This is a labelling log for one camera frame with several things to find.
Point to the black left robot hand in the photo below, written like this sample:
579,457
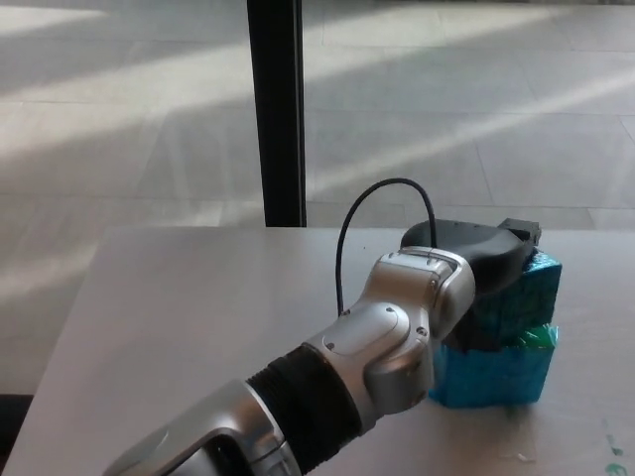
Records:
476,250

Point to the small blue taped cube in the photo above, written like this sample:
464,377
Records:
523,302

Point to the big blue green taped cube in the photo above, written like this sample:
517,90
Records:
488,377

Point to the black window frame post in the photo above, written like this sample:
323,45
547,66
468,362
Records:
278,114

